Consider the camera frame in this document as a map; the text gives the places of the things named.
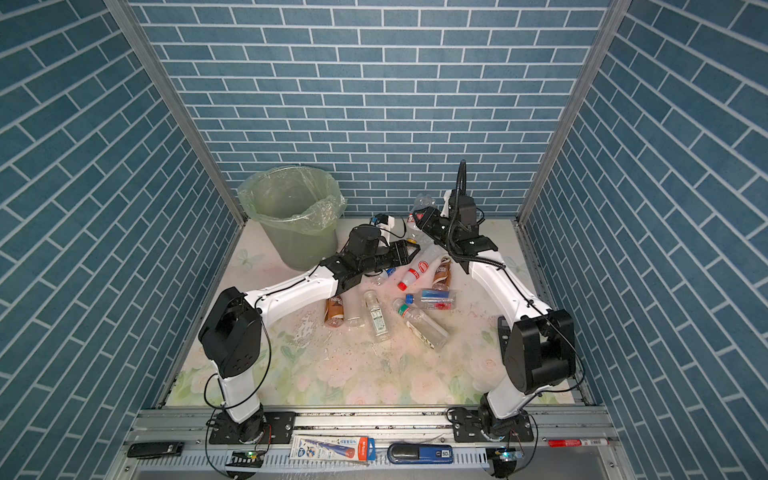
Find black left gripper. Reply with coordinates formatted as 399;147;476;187
357;237;420;275

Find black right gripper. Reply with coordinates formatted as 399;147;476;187
413;206;459;248

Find clear ribbed crushed bottle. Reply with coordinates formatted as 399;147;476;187
406;194;436;243

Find red label clear bottle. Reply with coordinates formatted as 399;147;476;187
397;245;443;291

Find brown label drink bottle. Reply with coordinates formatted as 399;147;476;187
431;256;452;291

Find blue red label bottle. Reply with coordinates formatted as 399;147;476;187
405;289;456;311

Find large clear green cap bottle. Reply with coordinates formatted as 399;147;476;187
393;298;450;350

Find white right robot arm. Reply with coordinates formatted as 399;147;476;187
412;191;577;429

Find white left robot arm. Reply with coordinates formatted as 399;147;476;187
198;224;421;424

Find green lined trash bin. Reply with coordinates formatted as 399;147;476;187
236;165;347;271

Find small blue label bottle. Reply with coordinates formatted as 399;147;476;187
369;267;396;286

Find frosted clear bottle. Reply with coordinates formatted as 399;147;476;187
343;296;364;328

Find clear green label bottle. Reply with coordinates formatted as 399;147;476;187
363;290;390;342

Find orange brown drink bottle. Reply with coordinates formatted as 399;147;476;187
324;296;345;328

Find black calculator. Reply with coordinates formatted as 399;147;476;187
497;315;511;365

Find blue black device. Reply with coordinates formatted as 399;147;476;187
387;443;454;465

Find red marker pen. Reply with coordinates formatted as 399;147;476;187
547;438;609;448

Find black remote control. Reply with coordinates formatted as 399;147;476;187
126;441;184;460

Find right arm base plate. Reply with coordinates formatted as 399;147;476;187
445;406;534;443

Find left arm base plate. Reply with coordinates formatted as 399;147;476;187
207;411;297;445

